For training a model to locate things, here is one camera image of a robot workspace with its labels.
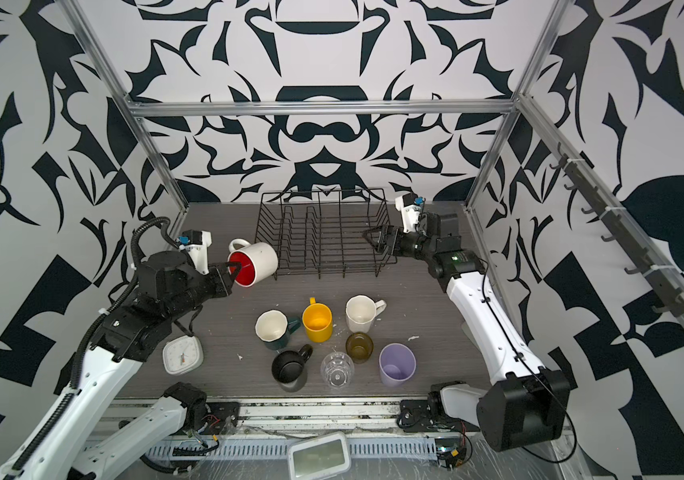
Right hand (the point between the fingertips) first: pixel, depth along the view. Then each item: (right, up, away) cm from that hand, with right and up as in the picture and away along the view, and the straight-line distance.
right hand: (375, 233), depth 74 cm
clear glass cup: (-9, -36, +8) cm, 38 cm away
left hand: (-31, -6, -6) cm, 32 cm away
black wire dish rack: (-15, +2, +37) cm, 40 cm away
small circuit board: (+17, -52, -2) cm, 54 cm away
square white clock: (-51, -33, +7) cm, 61 cm away
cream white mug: (-3, -22, +15) cm, 27 cm away
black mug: (-22, -36, +8) cm, 43 cm away
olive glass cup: (-3, -32, +11) cm, 34 cm away
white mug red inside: (-26, -6, -7) cm, 28 cm away
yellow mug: (-15, -25, +14) cm, 32 cm away
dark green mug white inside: (-27, -26, +10) cm, 39 cm away
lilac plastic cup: (+7, -35, +7) cm, 36 cm away
